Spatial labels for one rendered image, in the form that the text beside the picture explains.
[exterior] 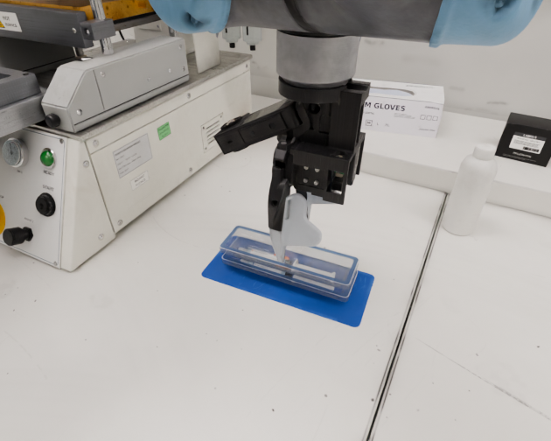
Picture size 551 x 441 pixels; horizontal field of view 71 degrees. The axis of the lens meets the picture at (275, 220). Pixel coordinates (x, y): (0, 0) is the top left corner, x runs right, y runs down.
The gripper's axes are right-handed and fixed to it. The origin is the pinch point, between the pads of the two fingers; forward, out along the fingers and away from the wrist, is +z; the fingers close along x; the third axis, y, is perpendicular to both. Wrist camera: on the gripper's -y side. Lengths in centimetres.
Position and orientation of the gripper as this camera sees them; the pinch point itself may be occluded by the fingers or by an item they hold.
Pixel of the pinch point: (289, 233)
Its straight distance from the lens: 50.0
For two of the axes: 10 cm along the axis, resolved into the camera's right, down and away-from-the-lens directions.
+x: 4.0, -5.5, 7.3
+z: 0.0, 8.0, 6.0
